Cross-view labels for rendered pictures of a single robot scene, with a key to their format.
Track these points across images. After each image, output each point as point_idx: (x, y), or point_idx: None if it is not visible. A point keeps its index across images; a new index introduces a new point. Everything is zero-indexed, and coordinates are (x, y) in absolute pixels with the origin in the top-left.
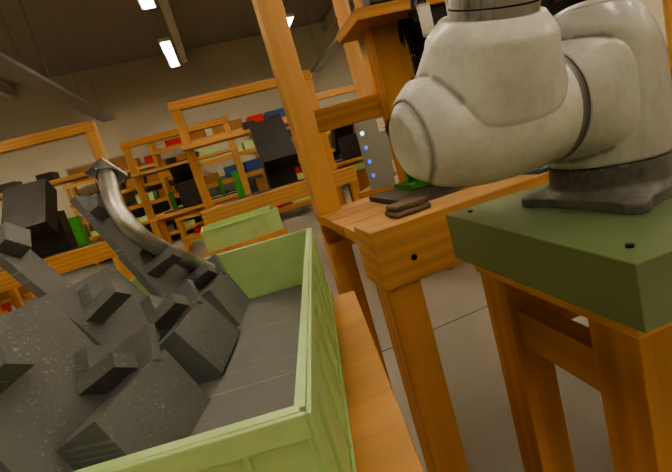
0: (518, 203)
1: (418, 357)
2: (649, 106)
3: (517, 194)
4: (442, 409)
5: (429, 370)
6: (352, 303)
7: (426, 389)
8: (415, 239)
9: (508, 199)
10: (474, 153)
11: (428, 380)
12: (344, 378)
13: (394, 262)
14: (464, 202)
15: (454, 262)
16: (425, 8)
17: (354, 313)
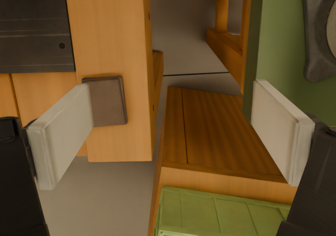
0: (295, 74)
1: (157, 97)
2: None
3: (267, 51)
4: (159, 77)
5: (158, 87)
6: (188, 174)
7: (159, 89)
8: (151, 107)
9: (273, 68)
10: None
11: (158, 88)
12: (280, 202)
13: (154, 129)
14: (145, 41)
15: (152, 61)
16: (58, 142)
17: (208, 178)
